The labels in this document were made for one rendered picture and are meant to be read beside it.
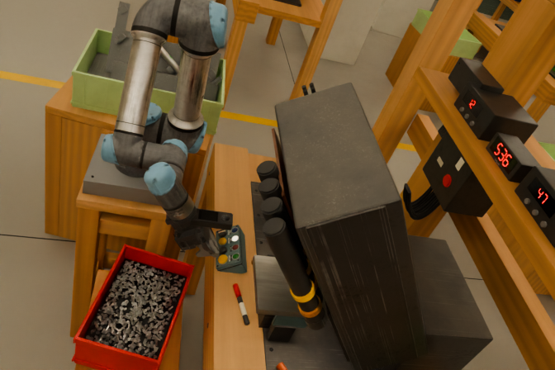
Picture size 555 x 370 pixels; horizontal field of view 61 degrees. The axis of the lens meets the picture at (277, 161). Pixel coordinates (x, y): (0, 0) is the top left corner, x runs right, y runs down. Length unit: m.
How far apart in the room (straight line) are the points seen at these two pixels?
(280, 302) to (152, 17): 0.79
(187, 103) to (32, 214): 1.50
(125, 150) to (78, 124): 0.88
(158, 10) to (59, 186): 1.31
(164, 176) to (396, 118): 0.99
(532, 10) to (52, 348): 2.12
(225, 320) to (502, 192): 0.78
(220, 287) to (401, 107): 0.93
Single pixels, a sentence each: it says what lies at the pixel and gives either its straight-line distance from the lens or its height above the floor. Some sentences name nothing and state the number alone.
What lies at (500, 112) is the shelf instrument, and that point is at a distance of 1.26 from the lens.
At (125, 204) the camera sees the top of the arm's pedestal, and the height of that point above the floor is 0.85.
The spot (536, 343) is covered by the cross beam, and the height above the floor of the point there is 1.24.
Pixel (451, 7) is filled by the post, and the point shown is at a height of 1.67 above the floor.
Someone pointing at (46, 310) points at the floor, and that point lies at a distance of 2.44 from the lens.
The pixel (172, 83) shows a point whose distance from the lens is 2.23.
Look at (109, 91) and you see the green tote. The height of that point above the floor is 0.90.
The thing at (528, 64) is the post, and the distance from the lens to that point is 1.36.
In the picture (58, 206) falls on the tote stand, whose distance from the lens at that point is 2.53.
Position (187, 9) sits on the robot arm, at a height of 1.54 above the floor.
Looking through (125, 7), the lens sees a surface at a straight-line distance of 2.28.
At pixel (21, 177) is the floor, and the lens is 3.00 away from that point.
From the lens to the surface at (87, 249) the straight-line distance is 1.86.
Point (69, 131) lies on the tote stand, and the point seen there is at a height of 0.69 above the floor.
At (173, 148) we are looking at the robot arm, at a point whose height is 1.24.
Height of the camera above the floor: 2.04
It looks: 36 degrees down
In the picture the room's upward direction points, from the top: 21 degrees clockwise
